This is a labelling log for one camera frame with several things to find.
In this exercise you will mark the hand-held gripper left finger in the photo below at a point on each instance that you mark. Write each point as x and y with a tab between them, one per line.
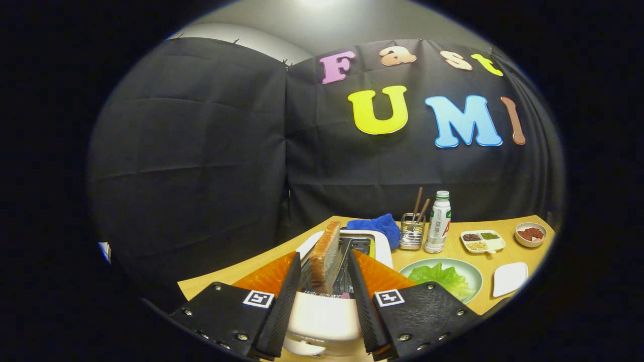
284	306

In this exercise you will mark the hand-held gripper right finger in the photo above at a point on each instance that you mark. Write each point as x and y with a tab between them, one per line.
365	311

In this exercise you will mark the toasted bread slice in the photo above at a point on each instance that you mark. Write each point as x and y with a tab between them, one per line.
324	256

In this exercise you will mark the green lettuce leaf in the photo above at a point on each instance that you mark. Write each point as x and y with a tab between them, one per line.
437	276

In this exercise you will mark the white toaster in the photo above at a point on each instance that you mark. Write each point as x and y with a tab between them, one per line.
322	317

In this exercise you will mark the blue cloth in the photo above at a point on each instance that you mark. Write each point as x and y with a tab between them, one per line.
377	223

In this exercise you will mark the pale green round plate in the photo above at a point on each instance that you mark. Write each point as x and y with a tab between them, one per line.
470	274

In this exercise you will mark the white drink bottle green cap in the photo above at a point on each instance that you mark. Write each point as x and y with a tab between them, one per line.
437	226

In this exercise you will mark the brown chopstick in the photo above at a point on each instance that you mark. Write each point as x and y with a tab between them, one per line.
417	201
424	208

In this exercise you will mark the white divided dish with beans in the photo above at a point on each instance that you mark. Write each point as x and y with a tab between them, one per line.
495	245

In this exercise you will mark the white square plate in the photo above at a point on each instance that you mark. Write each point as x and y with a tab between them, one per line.
509	279

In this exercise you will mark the white round bowl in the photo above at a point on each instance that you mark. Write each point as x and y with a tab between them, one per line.
523	242

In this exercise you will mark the black backdrop cloth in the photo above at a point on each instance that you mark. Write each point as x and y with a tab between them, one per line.
201	151

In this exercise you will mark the red meat piece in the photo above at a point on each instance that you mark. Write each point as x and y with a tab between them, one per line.
536	233
525	235

